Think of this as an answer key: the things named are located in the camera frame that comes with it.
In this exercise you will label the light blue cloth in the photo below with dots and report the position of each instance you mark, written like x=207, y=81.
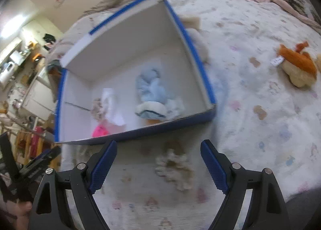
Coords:
x=151, y=87

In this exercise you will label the beige frilly scrunchie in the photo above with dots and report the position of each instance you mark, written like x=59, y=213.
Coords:
x=96, y=108

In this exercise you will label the teal bed footboard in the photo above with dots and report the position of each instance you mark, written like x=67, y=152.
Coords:
x=54, y=74

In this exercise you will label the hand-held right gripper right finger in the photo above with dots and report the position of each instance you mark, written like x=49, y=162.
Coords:
x=214, y=167

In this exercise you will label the grey white soft pouch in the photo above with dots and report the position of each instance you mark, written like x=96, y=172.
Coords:
x=150, y=110

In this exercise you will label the blue cardboard box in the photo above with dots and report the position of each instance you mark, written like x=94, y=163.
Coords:
x=125, y=44

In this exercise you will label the orange plush toy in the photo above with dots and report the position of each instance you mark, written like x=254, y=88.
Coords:
x=298, y=67

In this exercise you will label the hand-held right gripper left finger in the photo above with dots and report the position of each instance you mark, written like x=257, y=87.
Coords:
x=102, y=167

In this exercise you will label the person's grey trouser leg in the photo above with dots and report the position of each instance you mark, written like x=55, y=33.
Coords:
x=306, y=212

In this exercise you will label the dark hanging clothes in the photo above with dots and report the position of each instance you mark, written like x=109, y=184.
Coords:
x=49, y=38

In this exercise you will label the brown yellow plush toy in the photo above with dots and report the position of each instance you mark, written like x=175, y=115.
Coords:
x=319, y=62

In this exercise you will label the person's left hand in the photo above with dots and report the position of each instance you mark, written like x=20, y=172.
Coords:
x=21, y=211

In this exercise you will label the white base cabinet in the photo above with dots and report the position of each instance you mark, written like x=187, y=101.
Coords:
x=37, y=94

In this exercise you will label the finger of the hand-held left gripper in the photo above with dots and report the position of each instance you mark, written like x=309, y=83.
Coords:
x=6, y=149
x=42, y=161

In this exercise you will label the cream scrunchie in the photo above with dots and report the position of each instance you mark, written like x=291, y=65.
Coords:
x=173, y=169

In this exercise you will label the white sock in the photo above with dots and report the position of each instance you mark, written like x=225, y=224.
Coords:
x=112, y=109

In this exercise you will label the pink patterned sock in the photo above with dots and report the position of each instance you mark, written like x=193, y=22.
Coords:
x=100, y=131

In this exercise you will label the beige plush toy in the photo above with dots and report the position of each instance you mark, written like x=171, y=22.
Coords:
x=198, y=39

